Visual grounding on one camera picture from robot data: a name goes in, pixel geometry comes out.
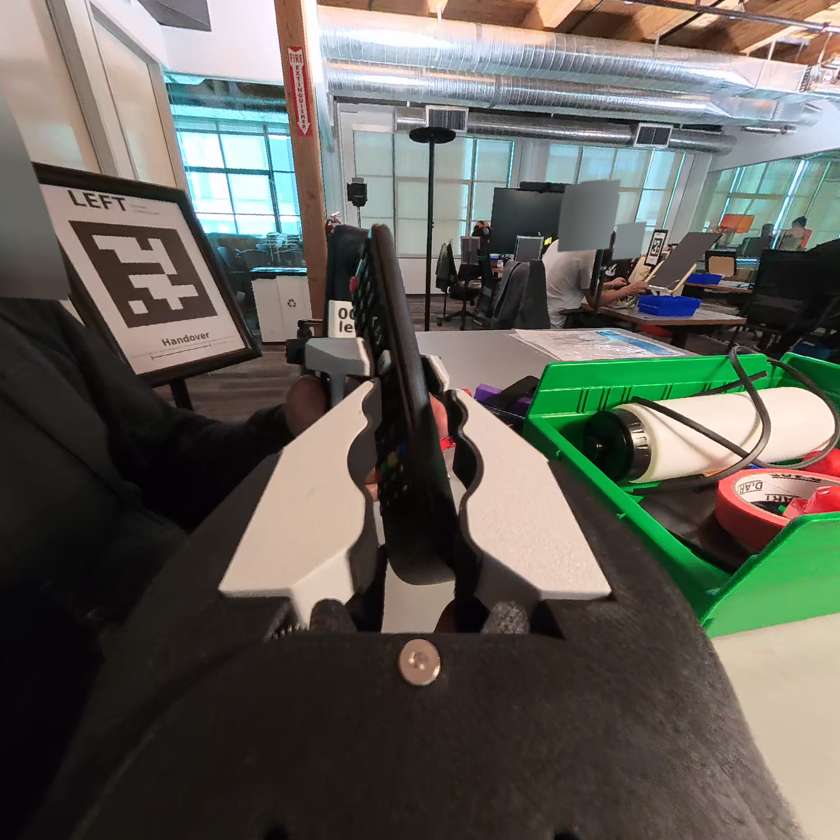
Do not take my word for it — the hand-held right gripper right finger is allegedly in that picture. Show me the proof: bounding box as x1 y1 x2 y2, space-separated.
445 389 613 608

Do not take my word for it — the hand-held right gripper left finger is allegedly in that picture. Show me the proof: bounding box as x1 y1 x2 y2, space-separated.
218 379 383 627

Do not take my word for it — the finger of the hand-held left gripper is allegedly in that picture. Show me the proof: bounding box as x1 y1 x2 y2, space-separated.
420 354 454 398
305 336 376 409

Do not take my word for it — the black remote control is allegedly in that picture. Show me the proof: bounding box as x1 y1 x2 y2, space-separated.
350 223 460 586

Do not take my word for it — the person's left forearm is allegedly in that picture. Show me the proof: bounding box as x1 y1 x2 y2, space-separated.
0 295 298 631

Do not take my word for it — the flat black object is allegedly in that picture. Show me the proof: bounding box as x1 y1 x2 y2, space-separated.
495 375 540 421

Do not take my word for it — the person's left hand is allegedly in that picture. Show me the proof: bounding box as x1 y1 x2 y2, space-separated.
287 376 451 442

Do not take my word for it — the purple plastic part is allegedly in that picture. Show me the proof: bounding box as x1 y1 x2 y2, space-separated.
474 382 526 411

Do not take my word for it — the white recycling bin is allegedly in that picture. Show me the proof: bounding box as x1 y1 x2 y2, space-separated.
251 268 312 343

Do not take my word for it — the office chair with grey jacket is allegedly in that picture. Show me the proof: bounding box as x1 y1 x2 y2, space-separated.
489 259 552 331

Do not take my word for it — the black floor lamp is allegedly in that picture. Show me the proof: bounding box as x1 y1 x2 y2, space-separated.
408 126 458 332

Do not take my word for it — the clear plastic sheet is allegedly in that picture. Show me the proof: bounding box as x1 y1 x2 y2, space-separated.
508 327 690 361

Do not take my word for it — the red fire extinguisher sign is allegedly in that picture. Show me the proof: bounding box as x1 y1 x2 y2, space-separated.
287 46 311 137

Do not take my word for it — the large black monitor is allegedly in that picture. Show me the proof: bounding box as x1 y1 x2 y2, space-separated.
490 187 565 257

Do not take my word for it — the white bottle with black cap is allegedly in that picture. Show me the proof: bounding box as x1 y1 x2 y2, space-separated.
583 386 837 485

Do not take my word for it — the black framed tag sign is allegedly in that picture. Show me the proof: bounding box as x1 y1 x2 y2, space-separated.
33 163 263 411

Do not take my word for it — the red tape roll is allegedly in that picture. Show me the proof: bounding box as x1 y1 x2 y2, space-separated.
714 467 840 552

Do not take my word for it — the blue storage bin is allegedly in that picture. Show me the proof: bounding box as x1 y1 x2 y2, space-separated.
637 295 702 317

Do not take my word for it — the green plastic bin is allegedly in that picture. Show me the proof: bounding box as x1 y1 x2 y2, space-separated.
521 351 840 639

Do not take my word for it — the wooden table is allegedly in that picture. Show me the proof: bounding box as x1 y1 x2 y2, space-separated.
577 302 749 349

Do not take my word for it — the grey slanted board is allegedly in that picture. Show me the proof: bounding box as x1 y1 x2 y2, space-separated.
646 231 723 293

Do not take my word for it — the black mesh office chair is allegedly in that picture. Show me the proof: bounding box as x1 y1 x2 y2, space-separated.
745 239 840 355

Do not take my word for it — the wooden post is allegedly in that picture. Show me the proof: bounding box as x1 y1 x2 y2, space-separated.
274 0 329 303

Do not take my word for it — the black cable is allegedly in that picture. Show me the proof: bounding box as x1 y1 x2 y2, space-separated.
630 348 840 490

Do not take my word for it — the thin silver air duct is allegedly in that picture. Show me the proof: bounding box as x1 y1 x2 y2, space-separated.
394 108 739 155

